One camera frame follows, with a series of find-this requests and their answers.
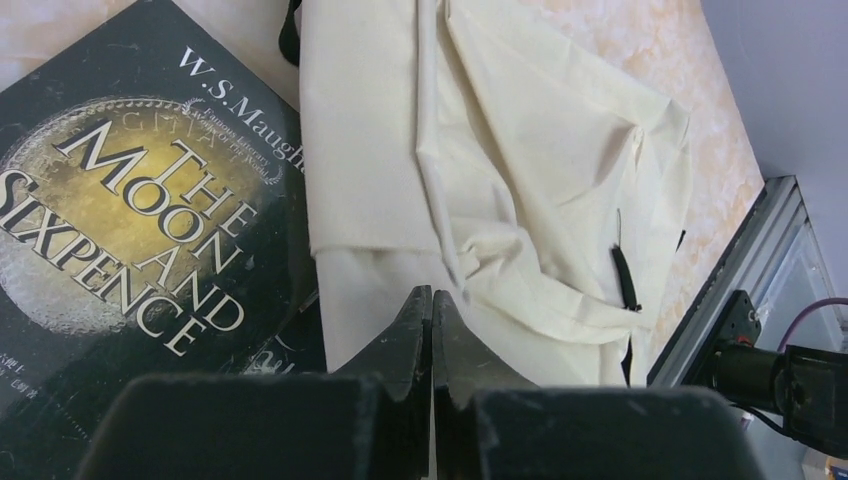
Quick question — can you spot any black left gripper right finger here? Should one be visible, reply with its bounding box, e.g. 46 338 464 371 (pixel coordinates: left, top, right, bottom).
432 290 762 479

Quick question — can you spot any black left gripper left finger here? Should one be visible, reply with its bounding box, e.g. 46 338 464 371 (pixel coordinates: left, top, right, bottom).
77 286 432 479

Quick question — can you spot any cream canvas backpack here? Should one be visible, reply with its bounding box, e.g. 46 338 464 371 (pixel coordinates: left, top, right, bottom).
293 1 693 386

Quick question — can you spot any black Moon and Sixpence book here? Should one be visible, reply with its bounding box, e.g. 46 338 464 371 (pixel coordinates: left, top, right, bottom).
1 1 317 479

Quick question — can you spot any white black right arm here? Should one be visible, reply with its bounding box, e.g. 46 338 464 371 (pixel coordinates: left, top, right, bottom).
683 290 847 460

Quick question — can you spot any Little Women floral book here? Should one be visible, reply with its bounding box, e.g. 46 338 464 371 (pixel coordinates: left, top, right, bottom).
243 299 327 375

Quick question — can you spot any aluminium frame rail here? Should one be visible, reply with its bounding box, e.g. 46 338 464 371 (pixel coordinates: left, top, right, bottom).
648 176 847 387

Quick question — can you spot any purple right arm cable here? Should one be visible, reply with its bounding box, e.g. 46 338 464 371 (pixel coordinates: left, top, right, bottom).
776 297 848 352

